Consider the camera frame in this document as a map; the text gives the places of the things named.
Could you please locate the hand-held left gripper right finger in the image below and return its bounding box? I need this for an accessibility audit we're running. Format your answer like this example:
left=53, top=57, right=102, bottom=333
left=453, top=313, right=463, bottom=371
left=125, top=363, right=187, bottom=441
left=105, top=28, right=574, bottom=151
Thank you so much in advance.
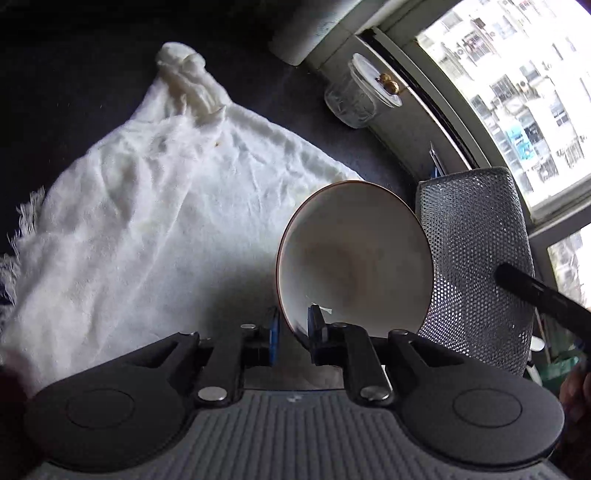
left=307, top=303, right=467, bottom=408

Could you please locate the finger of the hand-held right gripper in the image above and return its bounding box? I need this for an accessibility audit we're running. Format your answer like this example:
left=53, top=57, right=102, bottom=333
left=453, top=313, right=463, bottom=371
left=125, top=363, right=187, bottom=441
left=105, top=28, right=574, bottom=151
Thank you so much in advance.
left=494, top=261, right=591, bottom=354

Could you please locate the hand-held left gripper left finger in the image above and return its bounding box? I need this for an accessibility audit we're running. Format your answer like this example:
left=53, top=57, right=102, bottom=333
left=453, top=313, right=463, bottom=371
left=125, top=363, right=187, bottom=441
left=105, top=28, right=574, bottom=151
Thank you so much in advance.
left=122, top=307, right=281, bottom=409

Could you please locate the white ceramic bowl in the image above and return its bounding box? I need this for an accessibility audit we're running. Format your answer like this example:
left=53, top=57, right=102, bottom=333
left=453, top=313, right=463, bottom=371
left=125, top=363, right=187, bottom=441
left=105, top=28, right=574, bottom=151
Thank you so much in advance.
left=276, top=180, right=435, bottom=341

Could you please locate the white cotton cloth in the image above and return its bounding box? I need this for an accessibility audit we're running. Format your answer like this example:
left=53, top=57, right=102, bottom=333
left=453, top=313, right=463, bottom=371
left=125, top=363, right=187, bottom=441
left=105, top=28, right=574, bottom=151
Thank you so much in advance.
left=0, top=41, right=366, bottom=398

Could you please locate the glass jar with lid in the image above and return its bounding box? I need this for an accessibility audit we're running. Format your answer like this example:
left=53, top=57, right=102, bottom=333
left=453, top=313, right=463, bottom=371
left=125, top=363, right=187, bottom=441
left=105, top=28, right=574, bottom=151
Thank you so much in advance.
left=324, top=52, right=403, bottom=129

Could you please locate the paper towel roll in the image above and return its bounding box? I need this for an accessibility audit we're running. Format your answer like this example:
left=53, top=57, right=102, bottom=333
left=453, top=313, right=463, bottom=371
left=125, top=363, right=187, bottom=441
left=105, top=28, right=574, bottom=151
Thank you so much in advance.
left=270, top=0, right=360, bottom=66

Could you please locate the grey window frame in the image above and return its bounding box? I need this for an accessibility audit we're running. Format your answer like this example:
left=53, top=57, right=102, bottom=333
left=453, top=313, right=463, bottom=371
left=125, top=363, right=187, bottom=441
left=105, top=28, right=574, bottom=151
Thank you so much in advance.
left=355, top=0, right=591, bottom=311

